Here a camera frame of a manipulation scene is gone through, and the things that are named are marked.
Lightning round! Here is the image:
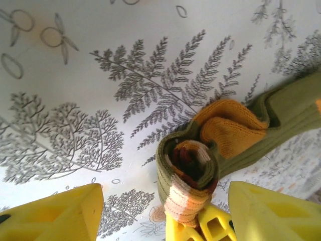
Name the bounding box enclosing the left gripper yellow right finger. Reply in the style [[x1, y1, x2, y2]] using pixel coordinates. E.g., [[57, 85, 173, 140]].
[[228, 180, 321, 241]]

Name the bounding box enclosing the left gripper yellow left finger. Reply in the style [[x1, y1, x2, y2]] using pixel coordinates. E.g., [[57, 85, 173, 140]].
[[0, 183, 104, 241]]

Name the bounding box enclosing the olive green sock orange toe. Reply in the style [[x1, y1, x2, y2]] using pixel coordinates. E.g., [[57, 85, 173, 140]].
[[155, 100, 321, 226], [194, 71, 321, 136]]

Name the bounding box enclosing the white fern print tablecloth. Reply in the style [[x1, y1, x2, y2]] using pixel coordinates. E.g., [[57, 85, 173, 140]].
[[0, 0, 321, 241]]

